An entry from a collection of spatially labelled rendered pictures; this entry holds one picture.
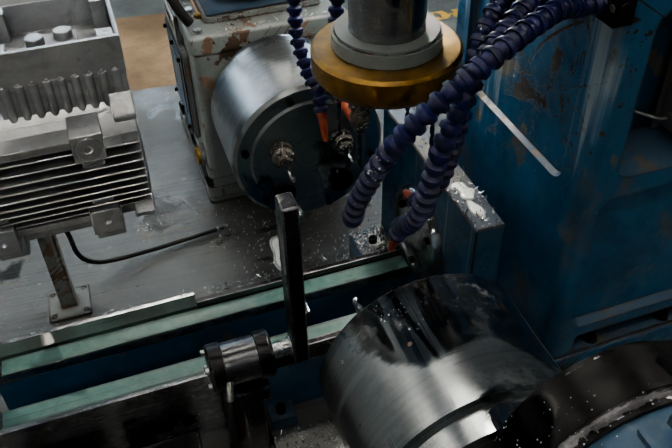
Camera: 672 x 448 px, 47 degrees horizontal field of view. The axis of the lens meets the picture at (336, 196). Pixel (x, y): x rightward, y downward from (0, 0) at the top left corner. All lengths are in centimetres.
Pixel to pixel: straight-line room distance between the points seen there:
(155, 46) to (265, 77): 232
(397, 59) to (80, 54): 33
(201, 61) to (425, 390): 78
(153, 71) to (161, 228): 188
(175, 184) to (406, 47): 84
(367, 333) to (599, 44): 39
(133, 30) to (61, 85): 292
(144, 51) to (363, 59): 267
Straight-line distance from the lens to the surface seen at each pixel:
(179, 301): 118
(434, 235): 106
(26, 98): 77
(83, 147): 75
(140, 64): 340
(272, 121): 118
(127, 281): 142
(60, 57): 76
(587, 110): 91
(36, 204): 79
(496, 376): 78
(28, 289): 146
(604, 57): 87
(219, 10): 139
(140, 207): 83
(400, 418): 78
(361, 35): 88
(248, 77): 124
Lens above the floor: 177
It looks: 40 degrees down
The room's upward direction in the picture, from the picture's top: 2 degrees counter-clockwise
